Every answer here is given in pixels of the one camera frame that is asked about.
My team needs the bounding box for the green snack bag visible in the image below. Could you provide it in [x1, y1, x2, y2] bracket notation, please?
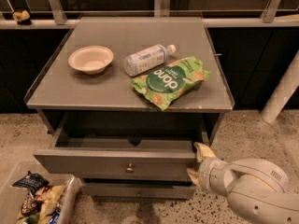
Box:
[131, 56, 211, 111]

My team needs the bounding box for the grey bottom drawer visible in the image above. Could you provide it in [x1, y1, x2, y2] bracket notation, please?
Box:
[82, 183, 195, 200]

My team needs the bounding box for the grey drawer cabinet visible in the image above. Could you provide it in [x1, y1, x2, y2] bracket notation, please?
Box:
[25, 17, 234, 186]

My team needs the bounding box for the small yellow black object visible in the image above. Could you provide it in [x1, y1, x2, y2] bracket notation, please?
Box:
[12, 9, 32, 25]

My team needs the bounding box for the clear plastic water bottle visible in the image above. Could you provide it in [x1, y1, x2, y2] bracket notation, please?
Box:
[123, 44, 176, 77]

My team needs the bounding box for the yellow snack bag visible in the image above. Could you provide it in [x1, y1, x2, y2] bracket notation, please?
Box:
[35, 185, 66, 224]

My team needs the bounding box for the clear plastic bin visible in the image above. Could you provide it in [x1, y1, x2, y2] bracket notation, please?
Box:
[0, 161, 81, 224]

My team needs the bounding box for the grey drawer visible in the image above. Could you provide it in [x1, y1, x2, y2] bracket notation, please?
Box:
[34, 111, 221, 183]
[82, 183, 195, 200]

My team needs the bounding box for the dark blue snack bag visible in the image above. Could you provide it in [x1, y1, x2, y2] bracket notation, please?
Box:
[12, 171, 49, 197]

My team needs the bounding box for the white diagonal pole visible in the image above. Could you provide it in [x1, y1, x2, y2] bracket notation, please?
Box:
[261, 50, 299, 123]

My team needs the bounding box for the brown snack bag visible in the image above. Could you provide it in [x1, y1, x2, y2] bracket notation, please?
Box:
[19, 194, 39, 217]

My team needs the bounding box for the white paper bowl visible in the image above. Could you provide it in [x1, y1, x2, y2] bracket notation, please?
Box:
[68, 46, 114, 75]

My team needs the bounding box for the grey top drawer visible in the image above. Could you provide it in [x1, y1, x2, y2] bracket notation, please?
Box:
[34, 111, 221, 183]

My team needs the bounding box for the metal railing frame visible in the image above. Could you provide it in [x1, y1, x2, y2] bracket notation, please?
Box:
[0, 0, 299, 29]

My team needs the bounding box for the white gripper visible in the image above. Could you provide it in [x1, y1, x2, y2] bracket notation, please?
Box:
[187, 142, 234, 197]

